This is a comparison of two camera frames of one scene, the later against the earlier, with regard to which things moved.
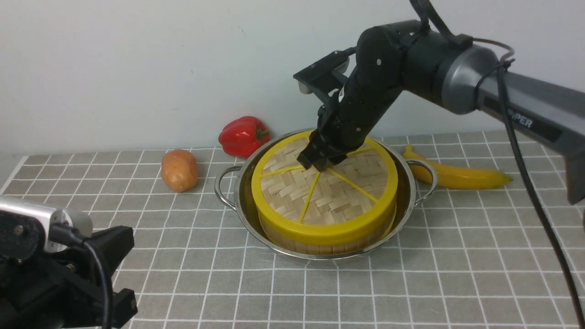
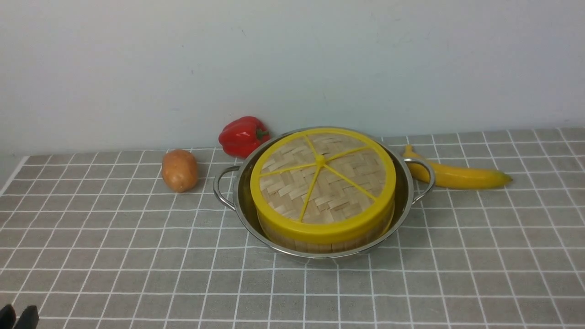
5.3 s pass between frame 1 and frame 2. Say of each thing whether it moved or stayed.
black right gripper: moved
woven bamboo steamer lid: stayed
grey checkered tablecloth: stayed
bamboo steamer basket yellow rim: stayed
